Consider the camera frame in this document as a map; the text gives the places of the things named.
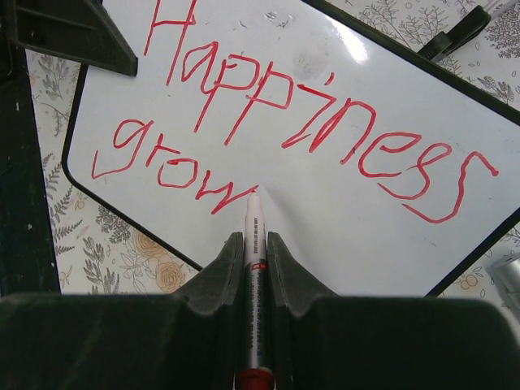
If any black front mounting rail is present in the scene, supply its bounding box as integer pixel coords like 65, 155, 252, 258
1, 41, 60, 296

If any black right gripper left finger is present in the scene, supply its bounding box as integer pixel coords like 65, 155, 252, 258
1, 232, 243, 389

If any floral patterned table mat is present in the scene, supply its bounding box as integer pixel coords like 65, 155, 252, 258
26, 1, 519, 293

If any silver metal microphone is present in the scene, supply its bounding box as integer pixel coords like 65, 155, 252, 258
487, 253, 519, 313

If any red white marker pen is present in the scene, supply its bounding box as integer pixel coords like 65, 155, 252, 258
235, 192, 275, 389

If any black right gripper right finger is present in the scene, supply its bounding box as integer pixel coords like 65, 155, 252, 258
267, 232, 519, 389

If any black framed whiteboard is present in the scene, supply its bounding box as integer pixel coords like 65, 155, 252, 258
63, 1, 519, 296

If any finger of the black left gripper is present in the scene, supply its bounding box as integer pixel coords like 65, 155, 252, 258
7, 0, 138, 76

